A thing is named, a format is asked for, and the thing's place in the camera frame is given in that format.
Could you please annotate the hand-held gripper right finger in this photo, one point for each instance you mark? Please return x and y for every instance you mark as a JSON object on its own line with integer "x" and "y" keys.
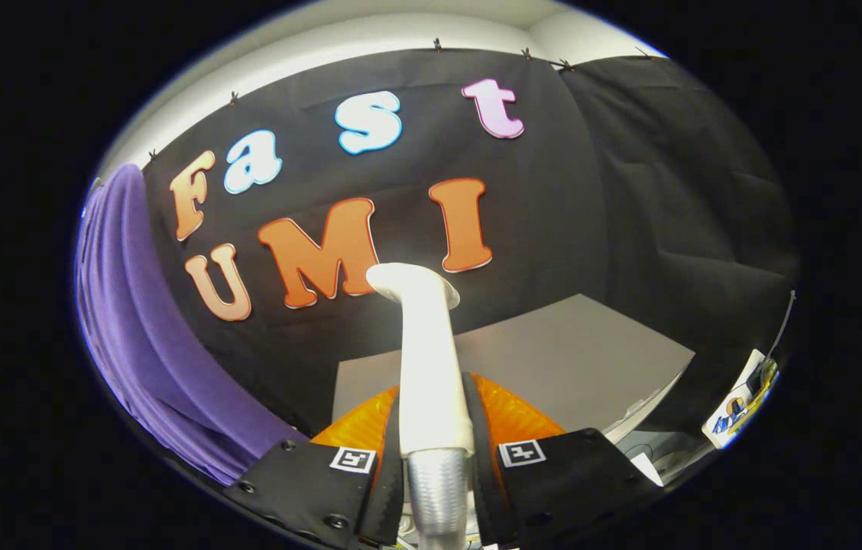
{"x": 483, "y": 473}

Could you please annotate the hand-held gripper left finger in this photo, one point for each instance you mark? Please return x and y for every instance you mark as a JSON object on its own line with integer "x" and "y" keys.
{"x": 391, "y": 489}

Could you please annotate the white garment steamer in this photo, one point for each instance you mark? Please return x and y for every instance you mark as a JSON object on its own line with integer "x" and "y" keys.
{"x": 431, "y": 367}

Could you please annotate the purple ribbed jacket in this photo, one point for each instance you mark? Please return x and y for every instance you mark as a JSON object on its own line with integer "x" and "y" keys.
{"x": 140, "y": 328}

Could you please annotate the grey cabinet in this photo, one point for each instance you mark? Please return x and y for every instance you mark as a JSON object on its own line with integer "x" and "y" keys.
{"x": 553, "y": 359}

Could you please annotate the white paper sheet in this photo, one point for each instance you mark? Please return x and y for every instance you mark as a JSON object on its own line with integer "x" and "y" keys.
{"x": 649, "y": 470}

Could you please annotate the white tray of small items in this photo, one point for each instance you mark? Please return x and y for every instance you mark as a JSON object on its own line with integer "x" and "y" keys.
{"x": 733, "y": 416}

